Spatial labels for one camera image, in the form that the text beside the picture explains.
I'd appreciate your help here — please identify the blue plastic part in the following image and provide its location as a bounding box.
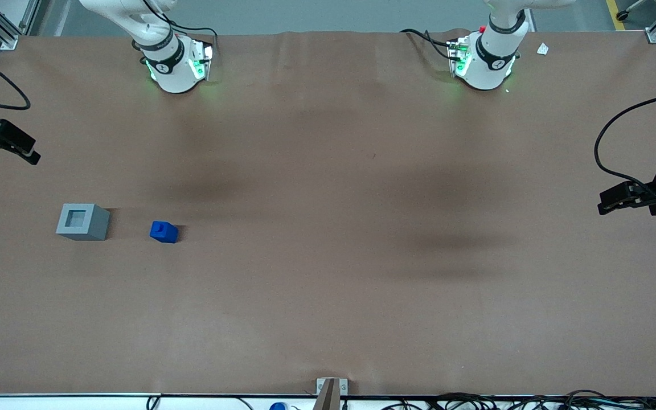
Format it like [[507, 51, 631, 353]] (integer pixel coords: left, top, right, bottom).
[[149, 220, 179, 244]]

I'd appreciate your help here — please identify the gray square base block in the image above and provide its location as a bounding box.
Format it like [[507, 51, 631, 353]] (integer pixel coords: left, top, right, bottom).
[[56, 203, 112, 241]]

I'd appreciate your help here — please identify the black chair caster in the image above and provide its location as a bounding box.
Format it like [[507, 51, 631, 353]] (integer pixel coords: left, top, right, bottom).
[[615, 0, 649, 22]]

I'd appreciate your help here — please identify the brown table cover sheet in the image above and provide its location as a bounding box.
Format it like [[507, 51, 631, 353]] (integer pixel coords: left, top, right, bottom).
[[0, 30, 656, 397]]

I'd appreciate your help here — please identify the long black left wrist cable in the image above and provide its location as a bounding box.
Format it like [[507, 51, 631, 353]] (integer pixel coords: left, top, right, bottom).
[[593, 89, 656, 188]]

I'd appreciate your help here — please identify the black cable tangle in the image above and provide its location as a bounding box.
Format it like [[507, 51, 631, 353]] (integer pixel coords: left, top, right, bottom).
[[382, 389, 656, 410]]

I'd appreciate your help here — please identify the black left base cable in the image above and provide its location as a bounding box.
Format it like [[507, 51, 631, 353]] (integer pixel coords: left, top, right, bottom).
[[400, 28, 463, 62]]

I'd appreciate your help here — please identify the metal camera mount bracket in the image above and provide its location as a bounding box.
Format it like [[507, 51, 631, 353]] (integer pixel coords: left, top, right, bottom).
[[315, 378, 349, 410]]

